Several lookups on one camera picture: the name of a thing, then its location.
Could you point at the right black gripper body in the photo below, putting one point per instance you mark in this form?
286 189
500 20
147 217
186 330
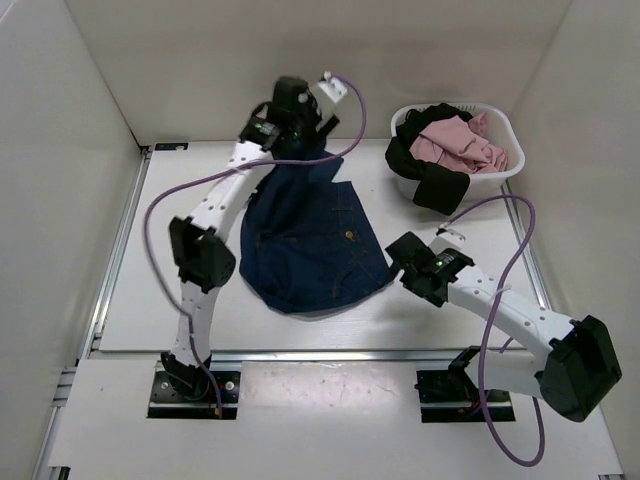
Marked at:
407 281

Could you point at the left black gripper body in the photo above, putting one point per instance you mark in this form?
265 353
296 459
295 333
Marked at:
303 124

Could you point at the dark blue denim trousers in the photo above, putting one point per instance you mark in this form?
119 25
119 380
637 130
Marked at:
306 243

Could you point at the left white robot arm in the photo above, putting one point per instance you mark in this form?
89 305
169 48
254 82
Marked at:
199 247

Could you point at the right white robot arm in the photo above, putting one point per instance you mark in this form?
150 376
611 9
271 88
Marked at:
570 364

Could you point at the black garment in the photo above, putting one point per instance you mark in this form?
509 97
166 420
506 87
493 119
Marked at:
439 188

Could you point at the white plastic laundry basket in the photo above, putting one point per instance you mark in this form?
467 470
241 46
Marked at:
499 132

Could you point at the blue label sticker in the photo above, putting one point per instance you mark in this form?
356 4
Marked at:
171 146

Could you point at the pink garment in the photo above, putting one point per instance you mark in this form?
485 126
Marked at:
460 146

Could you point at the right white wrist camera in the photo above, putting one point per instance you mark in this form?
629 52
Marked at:
447 238

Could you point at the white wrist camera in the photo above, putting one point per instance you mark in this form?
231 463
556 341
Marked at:
328 92
447 238

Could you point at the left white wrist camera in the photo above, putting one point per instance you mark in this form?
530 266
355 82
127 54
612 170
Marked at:
328 92

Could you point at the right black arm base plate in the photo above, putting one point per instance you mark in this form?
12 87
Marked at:
441 401

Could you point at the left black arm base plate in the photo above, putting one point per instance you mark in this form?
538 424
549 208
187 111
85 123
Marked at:
171 399

